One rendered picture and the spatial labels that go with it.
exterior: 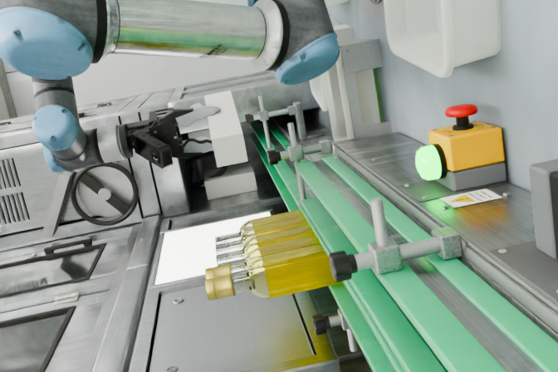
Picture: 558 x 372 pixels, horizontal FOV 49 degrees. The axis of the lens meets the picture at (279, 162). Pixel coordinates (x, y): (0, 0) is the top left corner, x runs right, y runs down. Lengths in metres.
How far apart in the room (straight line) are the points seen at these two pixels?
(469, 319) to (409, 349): 0.12
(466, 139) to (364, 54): 0.50
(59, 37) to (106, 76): 3.99
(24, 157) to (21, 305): 0.60
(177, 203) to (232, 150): 0.92
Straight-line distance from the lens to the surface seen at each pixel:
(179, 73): 4.77
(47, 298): 1.67
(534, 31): 0.71
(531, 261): 0.57
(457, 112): 0.79
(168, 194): 2.07
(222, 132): 1.18
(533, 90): 0.73
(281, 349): 1.07
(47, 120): 1.20
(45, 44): 0.84
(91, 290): 1.65
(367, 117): 1.25
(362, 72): 1.24
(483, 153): 0.79
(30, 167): 2.14
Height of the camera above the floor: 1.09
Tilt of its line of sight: 5 degrees down
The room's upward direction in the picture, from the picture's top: 101 degrees counter-clockwise
